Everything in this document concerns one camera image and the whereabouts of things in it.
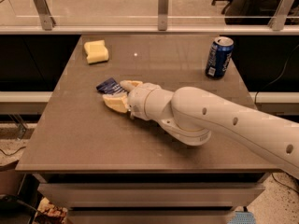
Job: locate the middle metal railing bracket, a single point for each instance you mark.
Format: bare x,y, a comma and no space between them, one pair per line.
162,14

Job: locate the glass railing panel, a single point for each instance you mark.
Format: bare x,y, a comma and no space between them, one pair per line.
137,16

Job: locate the blue rxbar blueberry wrapper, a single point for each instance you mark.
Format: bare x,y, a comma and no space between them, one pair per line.
110,86

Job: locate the blue perforated mat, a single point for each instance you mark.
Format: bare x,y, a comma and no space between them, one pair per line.
243,218

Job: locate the blue soda can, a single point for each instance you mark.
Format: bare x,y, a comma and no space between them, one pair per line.
219,57

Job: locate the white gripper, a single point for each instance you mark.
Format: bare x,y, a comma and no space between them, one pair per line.
139,99

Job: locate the metal railing bracket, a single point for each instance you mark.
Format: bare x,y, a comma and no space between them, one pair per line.
162,14
46,19
277,22

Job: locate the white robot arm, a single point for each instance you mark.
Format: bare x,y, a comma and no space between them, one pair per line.
191,115

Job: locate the right metal railing bracket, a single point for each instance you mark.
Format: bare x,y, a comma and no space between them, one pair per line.
277,22

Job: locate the left metal railing bracket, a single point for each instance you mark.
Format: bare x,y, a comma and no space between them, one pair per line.
46,19

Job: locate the black office chair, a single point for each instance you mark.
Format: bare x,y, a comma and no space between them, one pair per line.
250,12

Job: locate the yellow sponge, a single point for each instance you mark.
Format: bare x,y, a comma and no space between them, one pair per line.
96,51

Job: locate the snack box under table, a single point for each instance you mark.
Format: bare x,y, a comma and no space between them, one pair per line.
48,213

